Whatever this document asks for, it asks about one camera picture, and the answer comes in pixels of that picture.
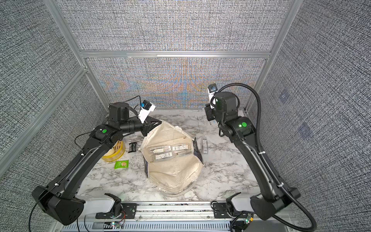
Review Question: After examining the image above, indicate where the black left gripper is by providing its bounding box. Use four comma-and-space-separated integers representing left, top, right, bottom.
120, 116, 162, 137

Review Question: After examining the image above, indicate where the clear compass set case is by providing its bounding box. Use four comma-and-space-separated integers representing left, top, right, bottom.
203, 138, 208, 154

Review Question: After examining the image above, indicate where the beige canvas tote bag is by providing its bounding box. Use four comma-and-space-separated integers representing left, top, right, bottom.
140, 120, 203, 197

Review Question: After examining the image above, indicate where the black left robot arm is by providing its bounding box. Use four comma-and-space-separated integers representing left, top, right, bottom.
32, 100, 161, 225

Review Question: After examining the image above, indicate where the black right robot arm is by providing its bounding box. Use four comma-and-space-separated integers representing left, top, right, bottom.
205, 91, 292, 220

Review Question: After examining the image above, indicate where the small black packet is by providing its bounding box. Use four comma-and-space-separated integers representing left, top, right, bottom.
128, 142, 137, 153

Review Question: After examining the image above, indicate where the yellow tape roll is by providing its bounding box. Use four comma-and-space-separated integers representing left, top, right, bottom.
101, 141, 126, 162

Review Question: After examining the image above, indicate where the green snack packet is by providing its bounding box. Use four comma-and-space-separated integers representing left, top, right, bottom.
114, 160, 129, 169

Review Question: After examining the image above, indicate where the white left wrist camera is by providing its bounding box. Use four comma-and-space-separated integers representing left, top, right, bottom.
138, 100, 156, 124

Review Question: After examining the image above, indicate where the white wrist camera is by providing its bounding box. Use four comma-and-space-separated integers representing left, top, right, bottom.
138, 100, 156, 124
207, 83, 218, 109

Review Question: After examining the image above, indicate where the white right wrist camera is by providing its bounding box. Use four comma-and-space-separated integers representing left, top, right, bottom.
207, 83, 218, 109

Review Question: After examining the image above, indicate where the black corrugated cable hose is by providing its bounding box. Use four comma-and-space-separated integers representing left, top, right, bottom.
213, 83, 317, 232

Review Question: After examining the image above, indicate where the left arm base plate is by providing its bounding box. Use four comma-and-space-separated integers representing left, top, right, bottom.
95, 203, 138, 219

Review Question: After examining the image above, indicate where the aluminium front rail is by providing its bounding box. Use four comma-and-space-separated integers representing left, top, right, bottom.
54, 200, 299, 232

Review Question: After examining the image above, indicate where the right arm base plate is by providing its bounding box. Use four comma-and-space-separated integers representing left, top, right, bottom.
210, 201, 255, 219

